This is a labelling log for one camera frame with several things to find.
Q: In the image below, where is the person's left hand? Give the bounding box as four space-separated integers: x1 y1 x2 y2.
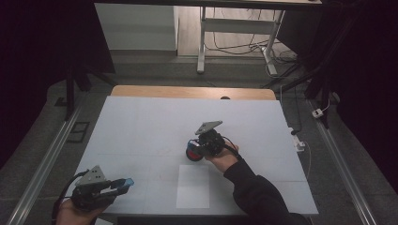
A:
56 199 106 225

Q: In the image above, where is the white board table cover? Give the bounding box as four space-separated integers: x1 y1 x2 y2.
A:
72 95 319 217

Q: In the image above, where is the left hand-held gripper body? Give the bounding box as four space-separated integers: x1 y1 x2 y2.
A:
70 165 117 211

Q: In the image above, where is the dark curtain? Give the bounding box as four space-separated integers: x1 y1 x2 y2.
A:
0 0 115 171
277 0 398 195

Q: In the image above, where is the metal floor rail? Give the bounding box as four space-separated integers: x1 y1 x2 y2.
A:
308 99 379 225
6 102 84 225

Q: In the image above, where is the wooden table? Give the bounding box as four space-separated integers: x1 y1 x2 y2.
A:
110 84 278 101

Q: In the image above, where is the white-legged desk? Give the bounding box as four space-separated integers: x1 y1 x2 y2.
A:
93 0 323 76

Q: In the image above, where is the white metal table frame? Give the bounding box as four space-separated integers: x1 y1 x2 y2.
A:
205 7 299 80

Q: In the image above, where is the black metal stand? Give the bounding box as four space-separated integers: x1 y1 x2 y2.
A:
64 62 118 122
262 46 333 129

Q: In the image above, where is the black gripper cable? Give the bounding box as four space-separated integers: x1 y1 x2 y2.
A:
221 136 244 161
51 170 90 225

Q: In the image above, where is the white power strip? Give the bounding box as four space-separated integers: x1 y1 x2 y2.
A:
287 126 306 153

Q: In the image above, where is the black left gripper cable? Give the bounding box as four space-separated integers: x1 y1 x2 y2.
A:
51 170 90 225

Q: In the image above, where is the person's right hand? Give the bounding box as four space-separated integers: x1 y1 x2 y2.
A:
205 140 240 174

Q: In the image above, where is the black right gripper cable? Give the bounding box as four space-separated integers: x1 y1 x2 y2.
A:
221 136 244 161

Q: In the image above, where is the white paper sheet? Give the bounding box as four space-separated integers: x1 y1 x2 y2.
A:
176 164 210 210

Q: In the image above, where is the red ink pad black case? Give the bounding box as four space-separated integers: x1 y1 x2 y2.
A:
185 146 205 162

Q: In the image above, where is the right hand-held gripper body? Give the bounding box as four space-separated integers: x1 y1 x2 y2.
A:
194 120 226 158

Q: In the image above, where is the white cabinet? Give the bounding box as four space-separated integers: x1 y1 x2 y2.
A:
94 3 179 52

